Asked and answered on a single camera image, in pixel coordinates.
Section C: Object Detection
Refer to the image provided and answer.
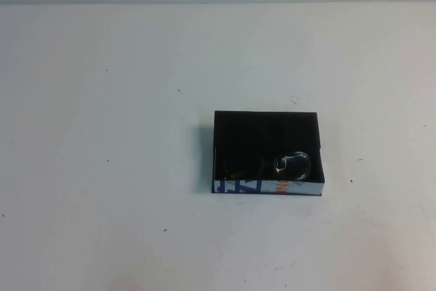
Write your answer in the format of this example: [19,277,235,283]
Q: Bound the black framed glasses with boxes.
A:
[216,149,312,183]

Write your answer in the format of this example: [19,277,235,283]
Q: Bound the black cardboard box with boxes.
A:
[211,110,325,198]

